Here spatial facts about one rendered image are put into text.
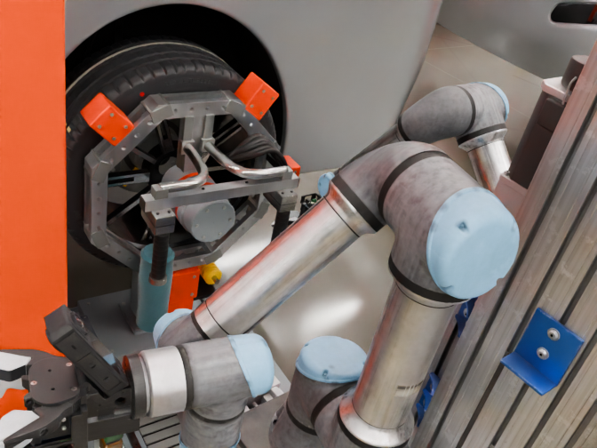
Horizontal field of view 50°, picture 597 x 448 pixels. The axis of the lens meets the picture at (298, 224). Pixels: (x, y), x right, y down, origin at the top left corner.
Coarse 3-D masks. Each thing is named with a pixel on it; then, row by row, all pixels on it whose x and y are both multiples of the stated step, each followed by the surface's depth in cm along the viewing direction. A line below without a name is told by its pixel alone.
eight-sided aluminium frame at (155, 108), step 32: (160, 96) 158; (192, 96) 162; (224, 96) 166; (256, 128) 174; (96, 160) 155; (256, 160) 188; (96, 192) 158; (96, 224) 164; (128, 256) 175; (192, 256) 189
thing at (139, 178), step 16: (160, 128) 170; (224, 128) 183; (240, 128) 185; (160, 144) 174; (176, 144) 179; (224, 144) 204; (144, 160) 179; (160, 160) 176; (208, 160) 211; (112, 176) 171; (128, 176) 173; (144, 176) 176; (160, 176) 184; (224, 176) 204; (144, 192) 180; (112, 208) 197; (128, 208) 179; (112, 224) 185; (128, 224) 194; (144, 224) 188; (176, 224) 201; (128, 240) 184; (144, 240) 190; (176, 240) 195; (192, 240) 197
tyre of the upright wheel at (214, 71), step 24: (120, 48) 169; (144, 48) 168; (168, 48) 169; (192, 48) 176; (72, 72) 169; (96, 72) 163; (120, 72) 160; (144, 72) 158; (168, 72) 160; (192, 72) 163; (216, 72) 168; (72, 96) 163; (120, 96) 156; (144, 96) 160; (72, 120) 158; (264, 120) 185; (72, 144) 157; (96, 144) 160; (72, 168) 160; (72, 192) 164; (72, 216) 168; (120, 264) 187
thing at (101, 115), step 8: (96, 96) 151; (104, 96) 151; (88, 104) 151; (96, 104) 150; (104, 104) 148; (112, 104) 151; (80, 112) 152; (88, 112) 150; (96, 112) 148; (104, 112) 147; (112, 112) 148; (120, 112) 152; (88, 120) 148; (96, 120) 147; (104, 120) 148; (112, 120) 149; (120, 120) 151; (128, 120) 152; (96, 128) 148; (104, 128) 150; (112, 128) 151; (120, 128) 152; (128, 128) 153; (104, 136) 151; (112, 136) 152; (120, 136) 153; (112, 144) 153
